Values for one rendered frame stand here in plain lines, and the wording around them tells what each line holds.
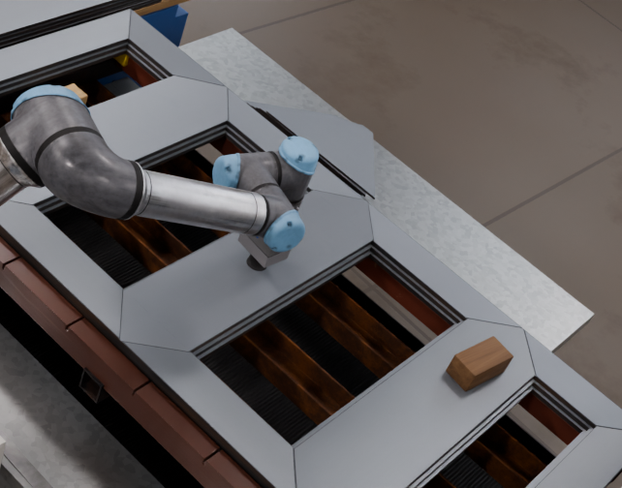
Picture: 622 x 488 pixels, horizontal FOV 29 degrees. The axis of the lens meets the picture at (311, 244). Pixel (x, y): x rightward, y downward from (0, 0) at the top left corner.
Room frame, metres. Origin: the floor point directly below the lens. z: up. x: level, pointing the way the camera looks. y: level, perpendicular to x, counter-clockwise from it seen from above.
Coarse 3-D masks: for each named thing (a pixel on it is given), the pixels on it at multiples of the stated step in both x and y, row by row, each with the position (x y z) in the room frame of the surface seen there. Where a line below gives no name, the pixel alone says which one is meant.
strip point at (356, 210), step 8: (320, 192) 2.11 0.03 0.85; (328, 200) 2.09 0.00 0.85; (336, 200) 2.10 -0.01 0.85; (344, 200) 2.12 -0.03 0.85; (352, 200) 2.13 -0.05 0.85; (360, 200) 2.14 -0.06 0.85; (336, 208) 2.08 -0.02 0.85; (344, 208) 2.09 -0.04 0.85; (352, 208) 2.10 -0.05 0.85; (360, 208) 2.11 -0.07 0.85; (368, 208) 2.12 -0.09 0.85; (344, 216) 2.06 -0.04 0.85; (352, 216) 2.08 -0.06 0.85; (360, 216) 2.09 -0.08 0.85; (368, 216) 2.10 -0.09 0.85; (360, 224) 2.06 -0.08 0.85; (368, 224) 2.07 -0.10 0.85; (368, 232) 2.05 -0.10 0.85
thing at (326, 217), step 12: (312, 192) 2.10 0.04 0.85; (300, 204) 2.04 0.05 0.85; (312, 204) 2.06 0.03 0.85; (324, 204) 2.07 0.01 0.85; (312, 216) 2.02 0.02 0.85; (324, 216) 2.04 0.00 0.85; (336, 216) 2.05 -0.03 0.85; (324, 228) 2.00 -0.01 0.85; (336, 228) 2.02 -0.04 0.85; (348, 228) 2.03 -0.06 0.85; (336, 240) 1.98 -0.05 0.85; (348, 240) 1.99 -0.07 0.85; (360, 240) 2.01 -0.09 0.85; (372, 240) 2.03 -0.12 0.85; (348, 252) 1.96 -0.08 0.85
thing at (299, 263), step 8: (296, 248) 1.90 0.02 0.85; (296, 256) 1.88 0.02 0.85; (304, 256) 1.89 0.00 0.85; (280, 264) 1.84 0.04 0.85; (288, 264) 1.85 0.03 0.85; (296, 264) 1.86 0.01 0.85; (304, 264) 1.87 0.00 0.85; (312, 264) 1.88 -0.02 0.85; (320, 264) 1.89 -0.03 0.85; (296, 272) 1.84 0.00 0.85; (304, 272) 1.84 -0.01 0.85; (312, 272) 1.85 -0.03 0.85; (304, 280) 1.82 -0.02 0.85
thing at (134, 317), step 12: (132, 300) 1.58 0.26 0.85; (132, 312) 1.55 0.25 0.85; (144, 312) 1.57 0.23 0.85; (132, 324) 1.53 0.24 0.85; (144, 324) 1.54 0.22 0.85; (156, 324) 1.55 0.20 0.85; (144, 336) 1.51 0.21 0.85; (156, 336) 1.52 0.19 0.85; (168, 336) 1.53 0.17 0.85; (168, 348) 1.51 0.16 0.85; (180, 348) 1.52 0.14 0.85
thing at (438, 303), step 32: (64, 64) 2.19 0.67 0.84; (0, 96) 2.02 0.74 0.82; (224, 128) 2.20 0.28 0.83; (160, 160) 2.02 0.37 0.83; (32, 256) 1.59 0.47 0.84; (352, 256) 1.96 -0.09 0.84; (384, 256) 2.01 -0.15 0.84; (64, 288) 1.55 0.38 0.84; (416, 288) 1.96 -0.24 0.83; (96, 320) 1.51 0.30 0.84; (256, 320) 1.68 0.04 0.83; (448, 320) 1.91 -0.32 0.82; (128, 352) 1.47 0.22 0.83; (192, 352) 1.53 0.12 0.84; (416, 352) 1.78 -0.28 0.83; (160, 384) 1.43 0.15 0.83; (544, 384) 1.82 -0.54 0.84; (192, 416) 1.40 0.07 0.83; (576, 416) 1.78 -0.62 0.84; (224, 448) 1.36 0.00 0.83; (256, 480) 1.33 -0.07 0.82; (416, 480) 1.46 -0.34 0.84
